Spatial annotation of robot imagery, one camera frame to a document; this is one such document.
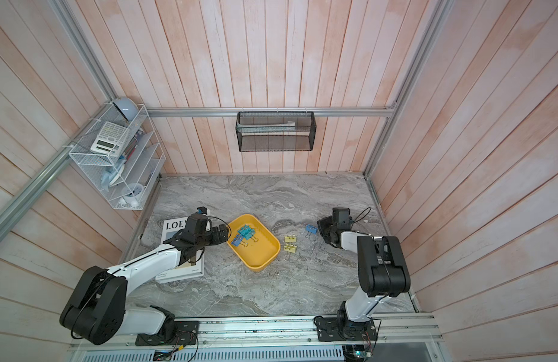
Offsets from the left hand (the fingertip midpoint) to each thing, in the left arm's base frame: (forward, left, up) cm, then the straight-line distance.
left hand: (219, 233), depth 91 cm
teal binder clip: (+4, -9, -5) cm, 11 cm away
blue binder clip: (-1, -7, -4) cm, 9 cm away
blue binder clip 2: (+4, -39, -3) cm, 40 cm away
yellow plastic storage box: (-1, -14, -6) cm, 15 cm away
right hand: (+9, -42, -3) cm, 43 cm away
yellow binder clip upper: (-1, -30, -3) cm, 30 cm away
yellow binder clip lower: (-5, -29, -3) cm, 30 cm away
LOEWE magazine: (+4, +22, -2) cm, 23 cm away
